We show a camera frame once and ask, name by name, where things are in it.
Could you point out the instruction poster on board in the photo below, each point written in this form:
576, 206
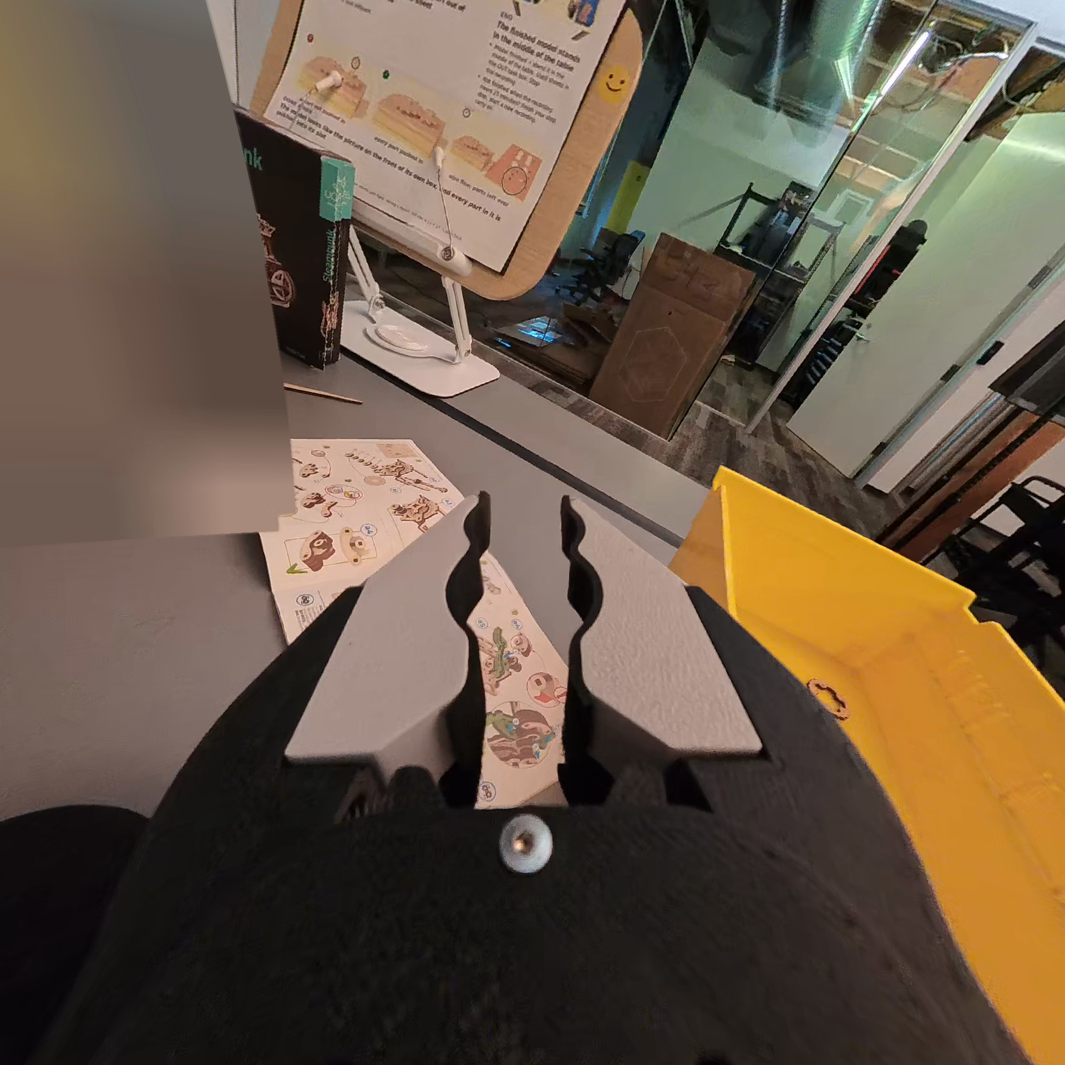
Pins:
574, 183

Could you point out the black office chair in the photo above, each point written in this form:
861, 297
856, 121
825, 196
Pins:
611, 258

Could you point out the yellow smiley sticker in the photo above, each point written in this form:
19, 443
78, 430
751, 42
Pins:
615, 84

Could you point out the small lobed wooden part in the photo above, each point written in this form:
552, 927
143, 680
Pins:
829, 700

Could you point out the assembly instruction booklet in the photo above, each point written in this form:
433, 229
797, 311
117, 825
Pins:
366, 499

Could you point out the white door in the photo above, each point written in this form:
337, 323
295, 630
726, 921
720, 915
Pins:
915, 333

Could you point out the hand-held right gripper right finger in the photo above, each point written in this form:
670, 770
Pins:
657, 674

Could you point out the white book stand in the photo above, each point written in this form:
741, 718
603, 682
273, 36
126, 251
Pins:
433, 366

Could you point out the black model kit box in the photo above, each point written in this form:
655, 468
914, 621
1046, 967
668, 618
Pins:
291, 249

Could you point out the yellow panel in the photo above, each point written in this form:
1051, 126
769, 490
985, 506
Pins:
624, 200

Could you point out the thin wooden stick tool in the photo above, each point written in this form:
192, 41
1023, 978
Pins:
324, 393

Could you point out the black metal shelf rack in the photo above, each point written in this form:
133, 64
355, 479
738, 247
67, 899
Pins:
782, 249

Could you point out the yellow plastic bin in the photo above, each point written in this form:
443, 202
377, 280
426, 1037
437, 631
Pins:
915, 707

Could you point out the brown cardboard box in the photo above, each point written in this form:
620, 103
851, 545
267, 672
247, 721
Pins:
666, 349

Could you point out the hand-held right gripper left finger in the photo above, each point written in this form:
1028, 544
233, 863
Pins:
391, 674

